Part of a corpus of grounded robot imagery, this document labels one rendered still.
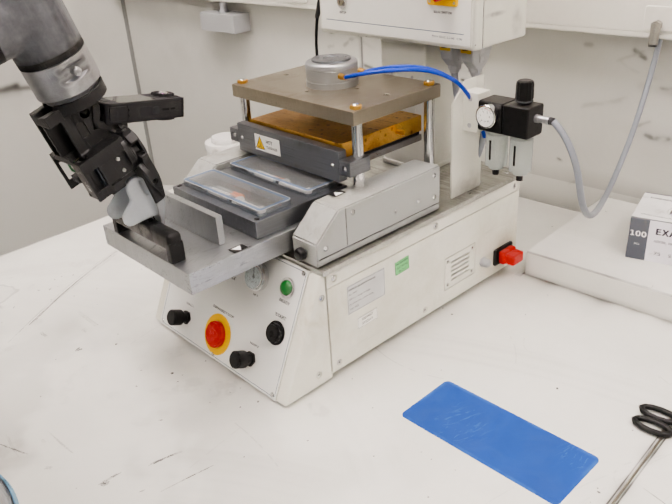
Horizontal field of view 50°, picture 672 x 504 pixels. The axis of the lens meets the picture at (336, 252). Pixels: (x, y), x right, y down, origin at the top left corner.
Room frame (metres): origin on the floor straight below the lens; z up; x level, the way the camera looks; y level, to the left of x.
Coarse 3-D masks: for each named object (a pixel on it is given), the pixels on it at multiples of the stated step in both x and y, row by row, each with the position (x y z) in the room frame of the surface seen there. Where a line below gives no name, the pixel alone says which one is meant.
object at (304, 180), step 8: (240, 160) 1.05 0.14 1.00; (248, 160) 1.05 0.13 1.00; (256, 160) 1.05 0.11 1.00; (264, 160) 1.05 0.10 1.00; (272, 160) 1.04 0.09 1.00; (248, 168) 1.02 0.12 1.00; (256, 168) 1.01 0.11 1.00; (264, 168) 1.01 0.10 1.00; (272, 168) 1.01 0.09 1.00; (280, 168) 1.01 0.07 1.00; (288, 168) 1.00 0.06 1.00; (296, 168) 1.00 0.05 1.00; (272, 176) 0.98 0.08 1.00; (280, 176) 0.97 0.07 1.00; (288, 176) 0.97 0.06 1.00; (296, 176) 0.97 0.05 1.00; (304, 176) 0.97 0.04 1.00; (312, 176) 0.96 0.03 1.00; (320, 176) 0.96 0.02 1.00; (296, 184) 0.94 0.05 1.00; (304, 184) 0.94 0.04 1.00; (312, 184) 0.93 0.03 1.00; (320, 184) 0.93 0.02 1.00
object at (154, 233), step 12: (120, 228) 0.89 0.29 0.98; (132, 228) 0.85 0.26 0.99; (144, 228) 0.82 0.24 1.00; (156, 228) 0.81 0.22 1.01; (168, 228) 0.80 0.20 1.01; (156, 240) 0.80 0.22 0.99; (168, 240) 0.78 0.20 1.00; (180, 240) 0.79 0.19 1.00; (168, 252) 0.78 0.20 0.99; (180, 252) 0.79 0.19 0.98
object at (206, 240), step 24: (168, 192) 0.92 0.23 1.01; (168, 216) 0.92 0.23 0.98; (192, 216) 0.87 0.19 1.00; (216, 216) 0.83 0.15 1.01; (120, 240) 0.88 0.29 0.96; (144, 240) 0.86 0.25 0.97; (192, 240) 0.85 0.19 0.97; (216, 240) 0.83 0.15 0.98; (240, 240) 0.84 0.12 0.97; (264, 240) 0.83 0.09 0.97; (288, 240) 0.86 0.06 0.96; (144, 264) 0.84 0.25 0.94; (168, 264) 0.79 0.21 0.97; (192, 264) 0.78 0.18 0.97; (216, 264) 0.78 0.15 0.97; (240, 264) 0.80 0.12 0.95; (192, 288) 0.76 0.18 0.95
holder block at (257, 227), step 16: (240, 176) 1.01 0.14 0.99; (176, 192) 0.98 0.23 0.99; (192, 192) 0.96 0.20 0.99; (288, 192) 0.93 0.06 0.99; (208, 208) 0.92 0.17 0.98; (224, 208) 0.89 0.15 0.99; (288, 208) 0.88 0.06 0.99; (304, 208) 0.89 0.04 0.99; (240, 224) 0.86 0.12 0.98; (256, 224) 0.84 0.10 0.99; (272, 224) 0.85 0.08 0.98; (288, 224) 0.87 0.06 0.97
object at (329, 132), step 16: (272, 112) 1.12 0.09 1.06; (288, 112) 1.11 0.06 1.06; (400, 112) 1.07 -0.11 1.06; (288, 128) 1.03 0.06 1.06; (304, 128) 1.02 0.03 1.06; (320, 128) 1.02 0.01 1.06; (336, 128) 1.01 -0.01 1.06; (368, 128) 1.00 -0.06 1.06; (384, 128) 1.00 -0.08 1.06; (400, 128) 1.02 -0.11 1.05; (416, 128) 1.04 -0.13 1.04; (336, 144) 0.94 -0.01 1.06; (368, 144) 0.97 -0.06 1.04; (384, 144) 1.00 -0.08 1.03; (400, 144) 1.02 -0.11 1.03
